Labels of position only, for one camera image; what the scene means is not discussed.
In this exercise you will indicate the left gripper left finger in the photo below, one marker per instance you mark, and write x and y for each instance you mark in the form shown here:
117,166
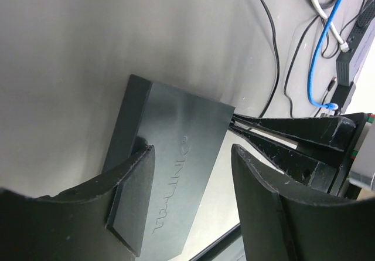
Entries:
103,218

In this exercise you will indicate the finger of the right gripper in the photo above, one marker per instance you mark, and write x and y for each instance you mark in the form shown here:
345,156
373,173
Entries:
311,164
331,132

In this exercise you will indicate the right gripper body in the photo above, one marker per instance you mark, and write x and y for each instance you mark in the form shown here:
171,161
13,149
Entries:
358,157

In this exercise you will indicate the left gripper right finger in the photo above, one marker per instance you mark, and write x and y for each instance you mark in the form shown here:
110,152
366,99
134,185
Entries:
282,219

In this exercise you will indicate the black network switch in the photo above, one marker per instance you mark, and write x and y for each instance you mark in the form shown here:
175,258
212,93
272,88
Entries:
360,38
186,131

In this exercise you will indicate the right black power adapter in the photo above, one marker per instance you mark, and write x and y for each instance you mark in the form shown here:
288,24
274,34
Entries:
343,96

